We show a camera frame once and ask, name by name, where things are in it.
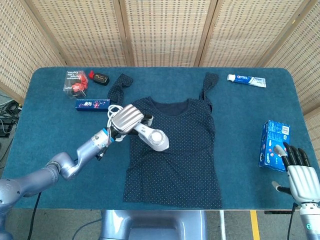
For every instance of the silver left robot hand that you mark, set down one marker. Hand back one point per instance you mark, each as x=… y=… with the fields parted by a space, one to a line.
x=126 y=118

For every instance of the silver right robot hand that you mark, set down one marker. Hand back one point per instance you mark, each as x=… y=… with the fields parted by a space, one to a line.
x=302 y=177

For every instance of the white handheld garment steamer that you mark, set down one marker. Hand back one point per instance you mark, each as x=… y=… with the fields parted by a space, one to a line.
x=156 y=140

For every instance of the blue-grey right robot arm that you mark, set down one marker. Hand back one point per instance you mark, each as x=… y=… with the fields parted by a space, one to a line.
x=311 y=220

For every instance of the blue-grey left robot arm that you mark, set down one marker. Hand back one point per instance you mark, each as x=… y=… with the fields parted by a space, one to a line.
x=75 y=162

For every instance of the navy dotted t-shirt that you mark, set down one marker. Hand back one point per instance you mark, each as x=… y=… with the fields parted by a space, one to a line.
x=175 y=162

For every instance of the long blue printed box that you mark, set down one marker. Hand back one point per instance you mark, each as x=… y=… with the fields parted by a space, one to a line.
x=92 y=104

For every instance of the black red small device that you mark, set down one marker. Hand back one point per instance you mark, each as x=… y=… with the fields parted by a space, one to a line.
x=101 y=78

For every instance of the blue cookie box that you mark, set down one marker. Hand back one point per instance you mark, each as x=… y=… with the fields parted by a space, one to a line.
x=271 y=140

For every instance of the clear box with red capsules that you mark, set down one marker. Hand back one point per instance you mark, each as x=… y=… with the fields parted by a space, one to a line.
x=75 y=85

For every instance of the blue table cover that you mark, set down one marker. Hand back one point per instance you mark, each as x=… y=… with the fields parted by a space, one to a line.
x=62 y=180

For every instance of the white table leg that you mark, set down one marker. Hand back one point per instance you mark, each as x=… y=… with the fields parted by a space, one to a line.
x=222 y=225

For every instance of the woven folding screen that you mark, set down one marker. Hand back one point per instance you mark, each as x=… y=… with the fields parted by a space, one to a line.
x=165 y=32

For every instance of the blue-grey robot torso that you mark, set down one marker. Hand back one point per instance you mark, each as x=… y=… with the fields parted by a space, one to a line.
x=155 y=225

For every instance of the white blue toothpaste tube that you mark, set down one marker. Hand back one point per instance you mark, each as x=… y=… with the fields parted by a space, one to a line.
x=246 y=80

